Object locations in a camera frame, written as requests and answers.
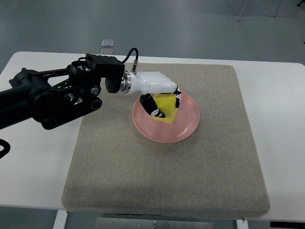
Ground metal table frame bracket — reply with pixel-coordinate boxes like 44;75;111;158
95;218;214;229

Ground clear floor socket cover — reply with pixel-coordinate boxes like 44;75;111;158
101;39;114;47

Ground yellow foam block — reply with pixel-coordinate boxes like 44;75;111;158
152;94;178;124

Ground pink plastic plate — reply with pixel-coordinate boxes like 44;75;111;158
132;92;200;143

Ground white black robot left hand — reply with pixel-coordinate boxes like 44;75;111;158
119;71;182;118

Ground white table leg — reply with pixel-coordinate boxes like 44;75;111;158
53;210;68;229

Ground beige fabric mat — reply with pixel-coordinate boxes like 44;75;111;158
62;63;270;219

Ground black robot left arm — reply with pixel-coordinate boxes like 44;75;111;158
0;54;125;130

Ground grey stand legs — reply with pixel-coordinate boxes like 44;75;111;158
236;0;305;22

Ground black cable loop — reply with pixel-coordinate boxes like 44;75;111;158
0;139;11;159

